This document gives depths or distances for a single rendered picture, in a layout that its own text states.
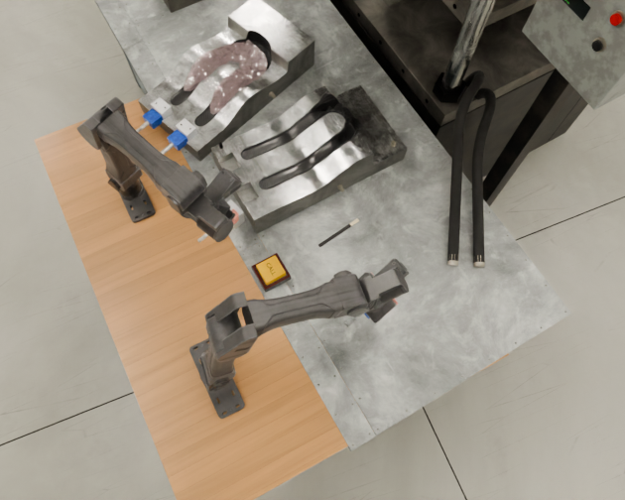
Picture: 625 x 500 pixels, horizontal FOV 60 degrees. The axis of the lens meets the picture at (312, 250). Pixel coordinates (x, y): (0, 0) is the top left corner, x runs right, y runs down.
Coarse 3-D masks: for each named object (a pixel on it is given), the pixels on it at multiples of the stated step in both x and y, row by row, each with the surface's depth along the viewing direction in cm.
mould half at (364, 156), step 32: (320, 96) 155; (352, 96) 164; (256, 128) 156; (320, 128) 152; (384, 128) 160; (256, 160) 152; (288, 160) 153; (352, 160) 148; (384, 160) 157; (288, 192) 149; (320, 192) 153; (256, 224) 148
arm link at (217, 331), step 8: (232, 312) 104; (208, 320) 103; (224, 320) 102; (232, 320) 103; (208, 328) 104; (216, 328) 102; (224, 328) 102; (232, 328) 102; (208, 336) 109; (216, 336) 102; (224, 336) 101; (216, 344) 101; (208, 352) 115; (216, 352) 101; (208, 360) 118; (216, 360) 111; (232, 360) 116; (208, 368) 122; (216, 368) 117; (224, 368) 119; (232, 368) 122; (208, 376) 123; (216, 376) 121; (224, 376) 124; (232, 376) 127
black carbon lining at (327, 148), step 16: (320, 112) 157; (336, 112) 153; (288, 128) 156; (304, 128) 155; (352, 128) 159; (256, 144) 154; (272, 144) 155; (336, 144) 152; (304, 160) 153; (320, 160) 151; (272, 176) 151; (288, 176) 151
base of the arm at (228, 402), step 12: (192, 348) 140; (204, 348) 140; (204, 384) 136; (228, 384) 137; (216, 396) 135; (228, 396) 136; (240, 396) 136; (216, 408) 134; (228, 408) 134; (240, 408) 135
